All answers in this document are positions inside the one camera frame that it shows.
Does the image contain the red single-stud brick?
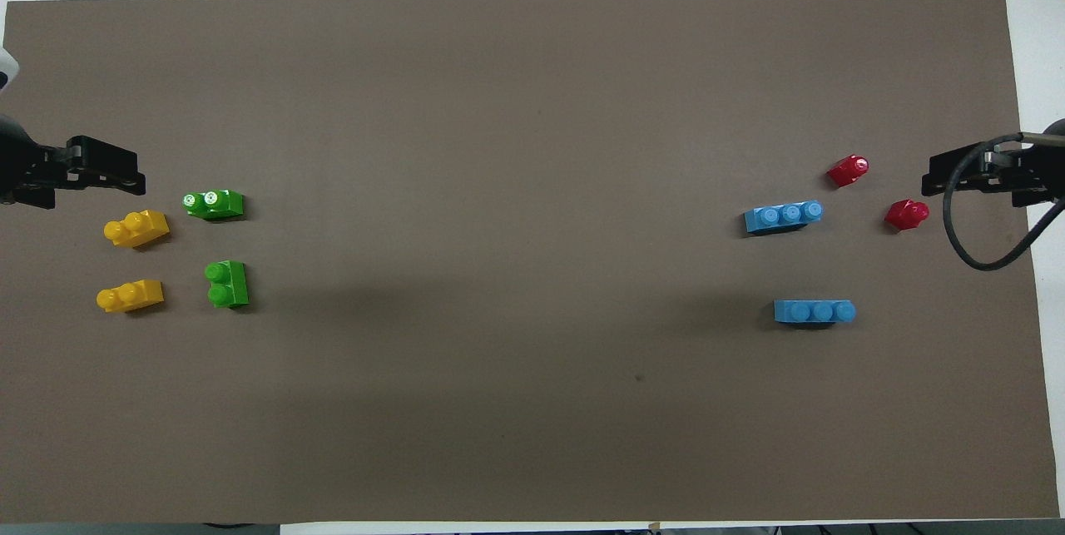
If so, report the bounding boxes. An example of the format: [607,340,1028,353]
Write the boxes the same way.
[826,154,870,188]
[884,199,931,231]

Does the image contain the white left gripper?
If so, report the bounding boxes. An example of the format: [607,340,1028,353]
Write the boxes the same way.
[0,47,147,210]

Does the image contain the green brick white-printed studs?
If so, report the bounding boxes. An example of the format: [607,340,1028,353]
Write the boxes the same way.
[182,189,245,222]

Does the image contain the blue three-stud brick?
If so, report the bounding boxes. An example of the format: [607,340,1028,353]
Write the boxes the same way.
[773,299,857,326]
[743,200,825,235]

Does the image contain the yellow two-stud brick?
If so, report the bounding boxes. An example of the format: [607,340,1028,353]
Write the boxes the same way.
[96,279,165,315]
[103,209,171,250]

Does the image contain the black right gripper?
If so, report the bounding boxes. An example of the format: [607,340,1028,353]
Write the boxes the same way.
[921,141,1065,208]

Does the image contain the plain green two-stud brick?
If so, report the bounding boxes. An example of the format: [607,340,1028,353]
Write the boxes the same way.
[205,260,250,309]

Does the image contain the brown paper table mat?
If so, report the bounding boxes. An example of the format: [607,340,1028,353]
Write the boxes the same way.
[0,0,1062,524]

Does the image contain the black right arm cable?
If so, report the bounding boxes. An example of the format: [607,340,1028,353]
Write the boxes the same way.
[942,131,1065,272]

